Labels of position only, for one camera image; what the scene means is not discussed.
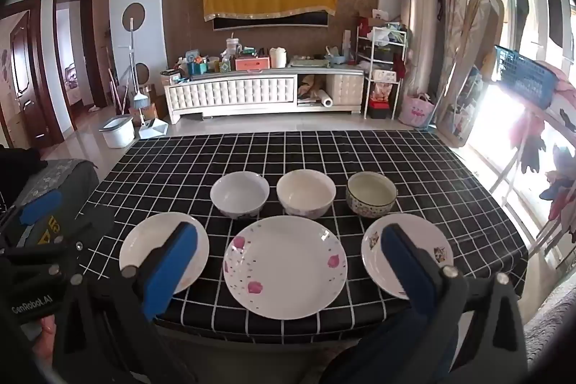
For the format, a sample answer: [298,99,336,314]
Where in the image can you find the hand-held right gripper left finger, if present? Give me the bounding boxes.
[58,221,199,384]

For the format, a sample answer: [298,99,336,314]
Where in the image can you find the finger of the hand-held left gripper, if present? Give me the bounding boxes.
[4,204,116,273]
[0,190,63,250]

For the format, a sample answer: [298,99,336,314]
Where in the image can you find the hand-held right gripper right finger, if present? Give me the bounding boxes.
[382,223,529,384]

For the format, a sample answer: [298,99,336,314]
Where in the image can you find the plain white plate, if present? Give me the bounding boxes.
[119,212,210,295]

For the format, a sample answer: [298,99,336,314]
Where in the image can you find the cat print white plate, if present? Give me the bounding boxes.
[361,213,454,301]

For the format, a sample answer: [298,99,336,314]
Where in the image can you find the pink petal print plate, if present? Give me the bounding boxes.
[223,215,348,320]

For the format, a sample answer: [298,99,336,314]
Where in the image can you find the cream floral print bowl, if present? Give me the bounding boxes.
[276,169,337,220]

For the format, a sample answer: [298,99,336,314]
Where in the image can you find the person's left hand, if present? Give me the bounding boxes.
[24,314,58,342]

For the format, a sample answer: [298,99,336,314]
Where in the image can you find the person's blue trousers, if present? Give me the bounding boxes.
[321,312,439,384]

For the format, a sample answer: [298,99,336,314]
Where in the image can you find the dark floral patterned bowl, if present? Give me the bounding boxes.
[346,172,399,218]

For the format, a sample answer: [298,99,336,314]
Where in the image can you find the white plastic bucket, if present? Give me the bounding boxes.
[98,115,136,149]

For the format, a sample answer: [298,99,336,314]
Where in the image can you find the black white checked tablecloth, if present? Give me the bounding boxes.
[74,130,529,344]

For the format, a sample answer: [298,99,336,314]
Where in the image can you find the white dustpan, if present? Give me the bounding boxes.
[137,116,169,140]

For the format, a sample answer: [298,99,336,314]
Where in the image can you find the brown cardboard box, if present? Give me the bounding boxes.
[130,85,158,124]

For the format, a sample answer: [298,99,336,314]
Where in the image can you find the brown wooden door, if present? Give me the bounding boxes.
[0,0,64,151]

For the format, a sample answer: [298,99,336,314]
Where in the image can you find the white clothes drying rack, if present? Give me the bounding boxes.
[488,96,576,277]

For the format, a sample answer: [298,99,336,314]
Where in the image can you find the grey carpet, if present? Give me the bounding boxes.
[524,276,576,384]

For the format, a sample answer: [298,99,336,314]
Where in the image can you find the pink tote bag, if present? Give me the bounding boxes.
[400,92,436,128]

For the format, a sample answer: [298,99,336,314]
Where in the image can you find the red pink hanging garment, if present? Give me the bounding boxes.
[513,109,547,175]

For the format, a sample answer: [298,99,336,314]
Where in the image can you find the white tufted television cabinet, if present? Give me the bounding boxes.
[163,67,366,125]

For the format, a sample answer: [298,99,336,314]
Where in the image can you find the orange storage box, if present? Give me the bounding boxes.
[234,55,271,72]

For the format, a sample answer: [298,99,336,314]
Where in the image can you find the white metal shelf rack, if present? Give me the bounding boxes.
[355,22,408,121]

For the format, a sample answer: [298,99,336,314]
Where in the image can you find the blue plastic basket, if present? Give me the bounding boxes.
[492,45,559,110]

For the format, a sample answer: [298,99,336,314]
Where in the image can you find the oval wooden-framed standing mirror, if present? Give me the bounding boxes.
[434,0,505,148]

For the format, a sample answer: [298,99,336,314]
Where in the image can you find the silver standing air conditioner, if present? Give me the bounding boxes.
[400,0,444,124]

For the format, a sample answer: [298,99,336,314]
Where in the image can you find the dark hanging garment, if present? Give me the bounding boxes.
[515,0,531,47]
[545,0,565,47]

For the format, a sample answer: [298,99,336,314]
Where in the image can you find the white-handled broom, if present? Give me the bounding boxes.
[126,17,150,111]

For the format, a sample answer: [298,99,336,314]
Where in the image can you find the wall-mounted black television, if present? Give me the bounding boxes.
[211,8,329,31]

